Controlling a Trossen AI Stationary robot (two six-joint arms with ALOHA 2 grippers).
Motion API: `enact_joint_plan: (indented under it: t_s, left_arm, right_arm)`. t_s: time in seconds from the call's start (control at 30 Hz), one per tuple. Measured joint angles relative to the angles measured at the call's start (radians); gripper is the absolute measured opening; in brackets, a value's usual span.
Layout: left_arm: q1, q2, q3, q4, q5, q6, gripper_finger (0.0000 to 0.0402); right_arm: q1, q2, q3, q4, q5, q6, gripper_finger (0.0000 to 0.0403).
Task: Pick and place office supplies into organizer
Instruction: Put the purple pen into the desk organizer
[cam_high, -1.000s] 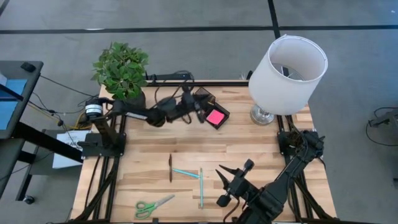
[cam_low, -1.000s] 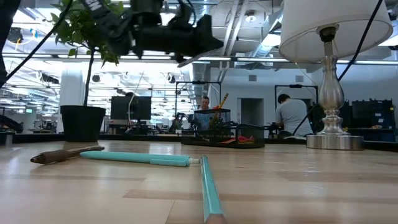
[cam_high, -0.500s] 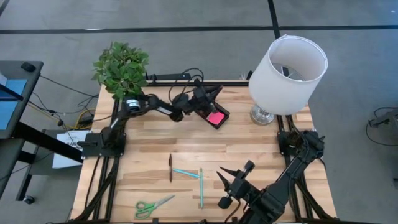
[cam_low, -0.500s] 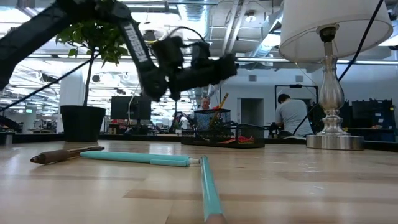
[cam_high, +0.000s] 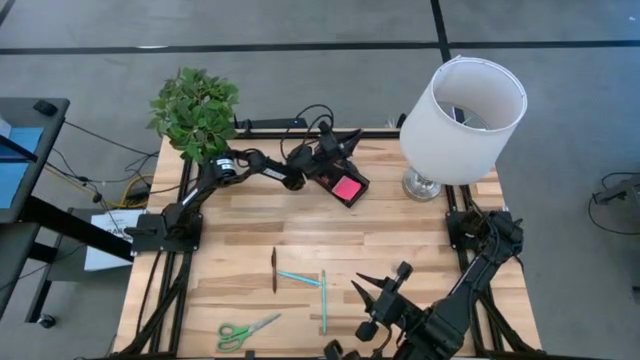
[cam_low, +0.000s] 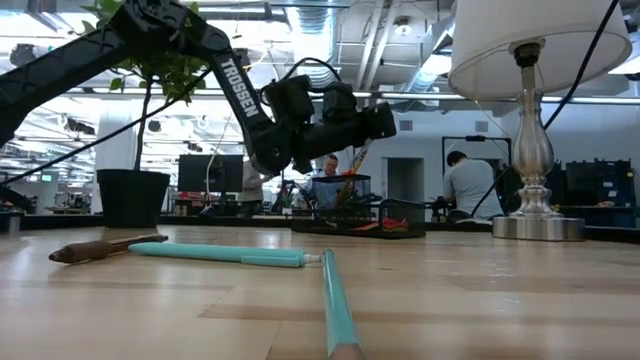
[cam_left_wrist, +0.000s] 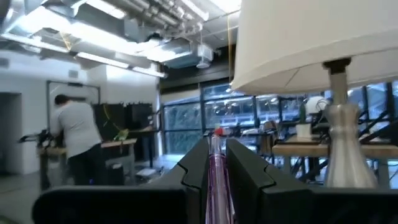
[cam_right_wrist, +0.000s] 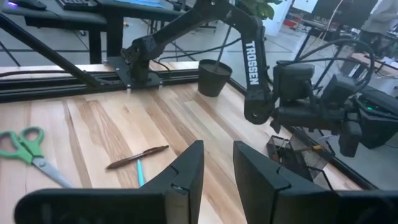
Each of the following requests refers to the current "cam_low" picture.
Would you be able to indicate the black computer monitor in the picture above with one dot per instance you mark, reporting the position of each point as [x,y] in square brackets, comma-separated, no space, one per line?
[200,172]

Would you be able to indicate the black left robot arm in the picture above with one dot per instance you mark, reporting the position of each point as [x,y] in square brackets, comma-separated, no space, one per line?
[50,75]

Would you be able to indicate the small red marker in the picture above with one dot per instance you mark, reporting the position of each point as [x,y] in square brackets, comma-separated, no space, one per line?
[371,227]

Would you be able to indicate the brown pen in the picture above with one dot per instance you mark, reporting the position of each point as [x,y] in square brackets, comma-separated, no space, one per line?
[85,251]

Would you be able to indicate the black aluminium table frame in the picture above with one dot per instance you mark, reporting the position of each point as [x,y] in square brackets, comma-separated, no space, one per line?
[225,220]

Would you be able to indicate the black metal frame rig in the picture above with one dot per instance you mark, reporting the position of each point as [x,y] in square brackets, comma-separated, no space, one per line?
[475,138]

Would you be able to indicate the black mesh desk organizer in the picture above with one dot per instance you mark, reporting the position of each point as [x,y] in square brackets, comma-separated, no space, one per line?
[325,220]

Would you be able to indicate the green leafy plant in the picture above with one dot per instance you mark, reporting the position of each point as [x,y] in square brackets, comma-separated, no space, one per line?
[172,75]

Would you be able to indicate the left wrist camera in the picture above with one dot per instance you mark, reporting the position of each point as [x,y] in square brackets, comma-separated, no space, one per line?
[339,102]

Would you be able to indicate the black plant pot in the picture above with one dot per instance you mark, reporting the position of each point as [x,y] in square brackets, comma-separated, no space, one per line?
[132,200]

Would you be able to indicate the black storage cabinet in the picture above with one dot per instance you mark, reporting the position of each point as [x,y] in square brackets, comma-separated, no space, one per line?
[600,190]

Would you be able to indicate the table lamp with white shade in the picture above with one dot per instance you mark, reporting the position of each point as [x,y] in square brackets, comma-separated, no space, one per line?
[597,42]

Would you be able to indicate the person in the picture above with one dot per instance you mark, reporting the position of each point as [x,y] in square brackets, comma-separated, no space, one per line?
[252,187]
[470,185]
[330,165]

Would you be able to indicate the yellow pencil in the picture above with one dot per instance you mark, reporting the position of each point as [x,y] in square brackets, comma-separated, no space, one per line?
[361,162]

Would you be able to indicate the white lamp shade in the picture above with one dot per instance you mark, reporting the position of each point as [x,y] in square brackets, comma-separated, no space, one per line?
[485,50]

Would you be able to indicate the teal pen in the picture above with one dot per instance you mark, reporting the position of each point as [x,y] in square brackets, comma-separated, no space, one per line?
[225,253]

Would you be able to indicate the silver lamp base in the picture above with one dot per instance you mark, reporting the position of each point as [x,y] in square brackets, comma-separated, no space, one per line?
[537,227]

